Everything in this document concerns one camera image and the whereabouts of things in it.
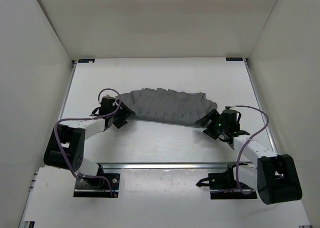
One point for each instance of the blue corner label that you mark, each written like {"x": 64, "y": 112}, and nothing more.
{"x": 86, "y": 60}
{"x": 234, "y": 59}

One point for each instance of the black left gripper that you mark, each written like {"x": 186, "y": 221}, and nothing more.
{"x": 125, "y": 112}

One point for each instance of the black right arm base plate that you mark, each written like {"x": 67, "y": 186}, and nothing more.
{"x": 223, "y": 187}

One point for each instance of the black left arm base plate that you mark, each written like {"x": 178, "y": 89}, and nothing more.
{"x": 98, "y": 187}

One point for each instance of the grey pleated skirt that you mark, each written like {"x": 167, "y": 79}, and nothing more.
{"x": 168, "y": 106}

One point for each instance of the aluminium front table rail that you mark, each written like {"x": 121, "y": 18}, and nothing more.
{"x": 190, "y": 165}

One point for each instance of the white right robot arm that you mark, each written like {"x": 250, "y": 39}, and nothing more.
{"x": 258, "y": 171}

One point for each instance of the left blue corner label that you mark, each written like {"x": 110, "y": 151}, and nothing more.
{"x": 86, "y": 60}

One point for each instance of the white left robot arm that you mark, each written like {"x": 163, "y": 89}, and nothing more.
{"x": 66, "y": 145}

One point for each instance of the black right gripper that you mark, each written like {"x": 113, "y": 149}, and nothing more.
{"x": 214, "y": 116}

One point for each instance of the right blue corner label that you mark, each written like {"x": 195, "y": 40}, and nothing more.
{"x": 234, "y": 59}

